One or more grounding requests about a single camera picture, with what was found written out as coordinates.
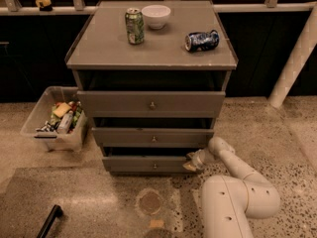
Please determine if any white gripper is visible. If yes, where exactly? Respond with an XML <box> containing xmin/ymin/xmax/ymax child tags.
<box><xmin>183</xmin><ymin>149</ymin><xmax>212</xmax><ymax>172</ymax></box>

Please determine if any grey bottom drawer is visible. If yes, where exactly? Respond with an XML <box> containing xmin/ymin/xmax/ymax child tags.
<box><xmin>103</xmin><ymin>156</ymin><xmax>190</xmax><ymax>174</ymax></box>

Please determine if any grey drawer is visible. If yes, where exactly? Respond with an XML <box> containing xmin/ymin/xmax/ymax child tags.
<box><xmin>92</xmin><ymin>128</ymin><xmax>214</xmax><ymax>148</ymax></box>
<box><xmin>77</xmin><ymin>91</ymin><xmax>225</xmax><ymax>118</ymax></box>
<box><xmin>103</xmin><ymin>156</ymin><xmax>190</xmax><ymax>174</ymax></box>

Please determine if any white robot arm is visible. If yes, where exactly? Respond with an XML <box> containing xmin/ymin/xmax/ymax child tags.
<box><xmin>183</xmin><ymin>137</ymin><xmax>280</xmax><ymax>238</ymax></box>

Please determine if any grey middle drawer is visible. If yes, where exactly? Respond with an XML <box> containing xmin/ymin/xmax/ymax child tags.
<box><xmin>92</xmin><ymin>128</ymin><xmax>214</xmax><ymax>148</ymax></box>

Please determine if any grey drawer cabinet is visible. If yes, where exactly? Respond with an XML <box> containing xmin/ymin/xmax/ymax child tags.
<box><xmin>66</xmin><ymin>1</ymin><xmax>238</xmax><ymax>161</ymax></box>

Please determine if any grey top drawer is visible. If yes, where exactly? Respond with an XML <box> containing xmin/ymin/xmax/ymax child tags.
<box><xmin>77</xmin><ymin>91</ymin><xmax>225</xmax><ymax>118</ymax></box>

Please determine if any white diagonal pillar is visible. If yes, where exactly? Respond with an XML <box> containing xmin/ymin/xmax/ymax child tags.
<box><xmin>268</xmin><ymin>5</ymin><xmax>317</xmax><ymax>108</ymax></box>

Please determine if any blue crushed soda can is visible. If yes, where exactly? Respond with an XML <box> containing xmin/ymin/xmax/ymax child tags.
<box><xmin>185</xmin><ymin>30</ymin><xmax>220</xmax><ymax>53</ymax></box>

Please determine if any white plastic bottle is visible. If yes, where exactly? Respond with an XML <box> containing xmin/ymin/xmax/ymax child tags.
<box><xmin>57</xmin><ymin>111</ymin><xmax>73</xmax><ymax>134</ymax></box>

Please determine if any yellow sponge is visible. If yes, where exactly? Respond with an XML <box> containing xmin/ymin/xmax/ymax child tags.
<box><xmin>53</xmin><ymin>102</ymin><xmax>71</xmax><ymax>118</ymax></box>

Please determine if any clear plastic bin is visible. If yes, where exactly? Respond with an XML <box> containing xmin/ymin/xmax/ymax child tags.
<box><xmin>21</xmin><ymin>86</ymin><xmax>88</xmax><ymax>151</ymax></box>

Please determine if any white bowl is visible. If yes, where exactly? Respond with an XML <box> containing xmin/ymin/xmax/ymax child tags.
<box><xmin>142</xmin><ymin>5</ymin><xmax>171</xmax><ymax>30</ymax></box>

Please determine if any green soda can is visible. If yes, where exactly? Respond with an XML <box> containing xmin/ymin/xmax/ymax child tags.
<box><xmin>125</xmin><ymin>8</ymin><xmax>145</xmax><ymax>45</ymax></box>

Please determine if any metal railing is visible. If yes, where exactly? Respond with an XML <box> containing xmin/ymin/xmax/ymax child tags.
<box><xmin>0</xmin><ymin>0</ymin><xmax>317</xmax><ymax>17</ymax></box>

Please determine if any black bar handle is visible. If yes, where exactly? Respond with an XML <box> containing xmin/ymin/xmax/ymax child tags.
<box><xmin>37</xmin><ymin>204</ymin><xmax>63</xmax><ymax>238</ymax></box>

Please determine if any yellow black object on rail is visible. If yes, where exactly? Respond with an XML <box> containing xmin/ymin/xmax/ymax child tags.
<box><xmin>36</xmin><ymin>0</ymin><xmax>53</xmax><ymax>11</ymax></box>

